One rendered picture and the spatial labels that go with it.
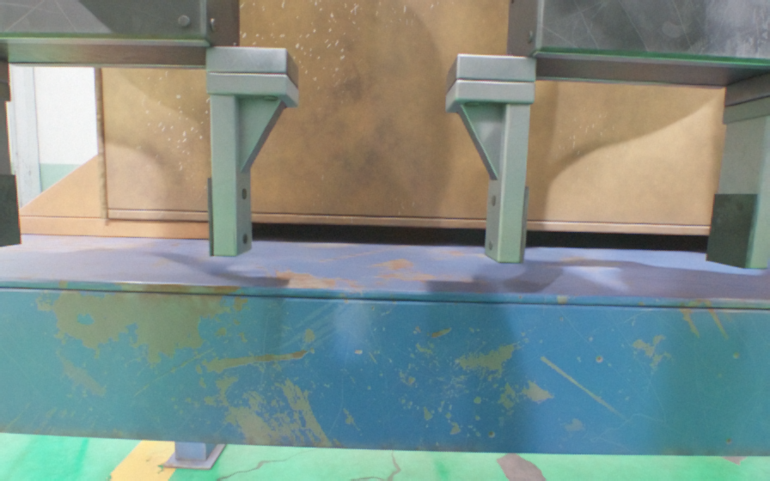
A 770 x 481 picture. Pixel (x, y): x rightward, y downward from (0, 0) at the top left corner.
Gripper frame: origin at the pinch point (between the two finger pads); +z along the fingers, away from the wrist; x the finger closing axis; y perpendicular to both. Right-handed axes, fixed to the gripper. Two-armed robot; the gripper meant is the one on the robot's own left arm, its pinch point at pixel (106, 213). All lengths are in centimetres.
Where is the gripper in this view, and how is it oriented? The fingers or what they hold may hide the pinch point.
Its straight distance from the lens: 25.7
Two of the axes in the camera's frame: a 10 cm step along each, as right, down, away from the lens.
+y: -0.2, -1.2, 9.9
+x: -10.0, -0.2, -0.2
